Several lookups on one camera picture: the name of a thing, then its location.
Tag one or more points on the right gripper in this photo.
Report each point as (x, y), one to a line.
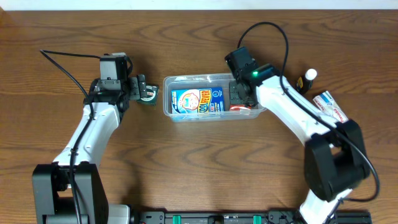
(236, 92)

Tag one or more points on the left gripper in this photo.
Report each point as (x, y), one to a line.
(134, 88)

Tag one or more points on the green Zam-Buk ointment box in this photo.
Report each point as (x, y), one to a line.
(152, 95)

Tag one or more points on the red Panadol box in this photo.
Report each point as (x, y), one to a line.
(239, 108)

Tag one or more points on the blue Cool Fever box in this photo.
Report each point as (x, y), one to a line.
(197, 100)

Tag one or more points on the dark bottle white cap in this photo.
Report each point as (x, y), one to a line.
(304, 83)

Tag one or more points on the white Panadol box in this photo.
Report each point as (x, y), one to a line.
(327, 104)

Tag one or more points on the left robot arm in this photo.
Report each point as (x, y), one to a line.
(69, 190)

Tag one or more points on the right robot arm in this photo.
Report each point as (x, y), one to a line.
(335, 159)

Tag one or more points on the clear plastic container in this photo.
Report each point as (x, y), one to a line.
(204, 81)

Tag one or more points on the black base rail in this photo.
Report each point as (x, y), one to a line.
(164, 217)

